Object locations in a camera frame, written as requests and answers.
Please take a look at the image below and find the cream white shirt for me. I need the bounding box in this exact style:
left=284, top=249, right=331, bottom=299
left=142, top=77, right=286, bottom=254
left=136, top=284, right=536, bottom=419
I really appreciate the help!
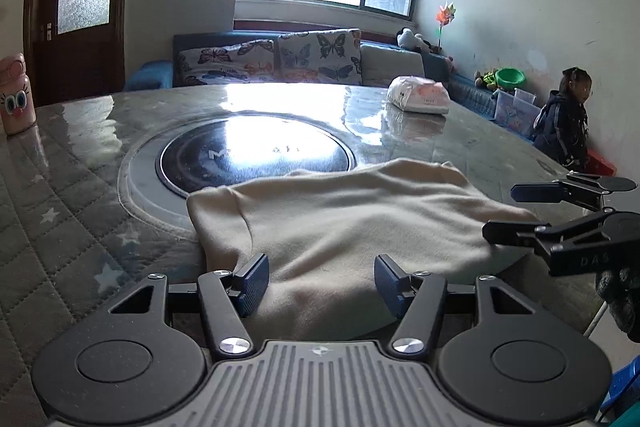
left=186, top=158, right=533, bottom=341

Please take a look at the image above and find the red box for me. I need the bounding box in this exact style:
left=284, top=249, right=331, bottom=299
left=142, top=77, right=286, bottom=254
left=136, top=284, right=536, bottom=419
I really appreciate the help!
left=586, top=148, right=617, bottom=176

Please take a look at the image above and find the child in dark jacket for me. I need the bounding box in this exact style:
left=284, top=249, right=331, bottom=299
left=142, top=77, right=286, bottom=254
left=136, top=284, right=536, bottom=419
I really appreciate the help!
left=532, top=67, right=592, bottom=172

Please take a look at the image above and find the blue plastic stool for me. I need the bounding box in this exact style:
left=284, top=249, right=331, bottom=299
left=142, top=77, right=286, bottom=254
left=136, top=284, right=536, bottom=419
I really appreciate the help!
left=599, top=355, right=640, bottom=417

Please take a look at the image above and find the clear plastic storage box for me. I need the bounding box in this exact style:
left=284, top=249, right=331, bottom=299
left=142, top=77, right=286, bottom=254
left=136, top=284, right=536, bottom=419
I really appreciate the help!
left=494, top=90, right=540, bottom=140

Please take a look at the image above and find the green plastic basin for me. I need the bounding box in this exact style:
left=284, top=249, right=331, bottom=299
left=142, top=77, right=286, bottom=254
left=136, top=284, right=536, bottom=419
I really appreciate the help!
left=495, top=67, right=526, bottom=91

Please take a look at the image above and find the tissue pack white pink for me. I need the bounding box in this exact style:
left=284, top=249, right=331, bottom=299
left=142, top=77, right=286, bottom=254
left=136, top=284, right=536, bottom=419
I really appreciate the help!
left=386, top=76, right=451, bottom=115

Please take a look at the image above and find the round black induction cooktop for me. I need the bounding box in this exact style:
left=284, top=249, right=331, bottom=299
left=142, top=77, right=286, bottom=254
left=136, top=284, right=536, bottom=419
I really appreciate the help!
left=155, top=114, right=356, bottom=198

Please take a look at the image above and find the colourful pinwheel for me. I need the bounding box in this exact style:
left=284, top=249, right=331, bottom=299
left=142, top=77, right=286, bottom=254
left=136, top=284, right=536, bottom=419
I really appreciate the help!
left=436, top=2, right=457, bottom=48

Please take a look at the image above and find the white plush toy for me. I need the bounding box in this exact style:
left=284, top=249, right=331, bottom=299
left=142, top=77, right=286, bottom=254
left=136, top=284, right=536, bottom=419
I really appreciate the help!
left=396, top=27, right=433, bottom=53

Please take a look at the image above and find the grey plain cushion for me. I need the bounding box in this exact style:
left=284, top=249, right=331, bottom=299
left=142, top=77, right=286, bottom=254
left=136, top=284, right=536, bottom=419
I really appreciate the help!
left=360, top=42, right=424, bottom=88

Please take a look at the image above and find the pink cartoon cup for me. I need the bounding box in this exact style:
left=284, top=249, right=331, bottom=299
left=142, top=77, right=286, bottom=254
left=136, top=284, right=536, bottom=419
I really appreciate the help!
left=0, top=53, right=36, bottom=135

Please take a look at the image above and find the butterfly cushion right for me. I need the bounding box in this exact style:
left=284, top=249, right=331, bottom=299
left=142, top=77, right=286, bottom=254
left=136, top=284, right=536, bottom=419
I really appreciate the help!
left=277, top=28, right=362, bottom=86

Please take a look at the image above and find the butterfly cushion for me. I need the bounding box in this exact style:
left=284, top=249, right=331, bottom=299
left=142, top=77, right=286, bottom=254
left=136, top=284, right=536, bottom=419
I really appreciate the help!
left=277, top=28, right=362, bottom=86
left=177, top=39, right=277, bottom=87

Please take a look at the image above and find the blue sofa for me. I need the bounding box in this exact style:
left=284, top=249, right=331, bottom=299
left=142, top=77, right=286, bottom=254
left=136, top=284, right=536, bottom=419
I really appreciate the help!
left=124, top=27, right=536, bottom=143

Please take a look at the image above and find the butterfly cushion left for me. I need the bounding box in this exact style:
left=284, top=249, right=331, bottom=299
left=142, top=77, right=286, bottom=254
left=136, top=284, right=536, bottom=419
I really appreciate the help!
left=177, top=39, right=277, bottom=87

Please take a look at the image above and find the dark wooden door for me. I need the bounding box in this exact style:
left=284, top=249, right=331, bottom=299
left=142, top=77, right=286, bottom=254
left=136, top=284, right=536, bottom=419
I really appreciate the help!
left=23, top=0, right=125, bottom=106

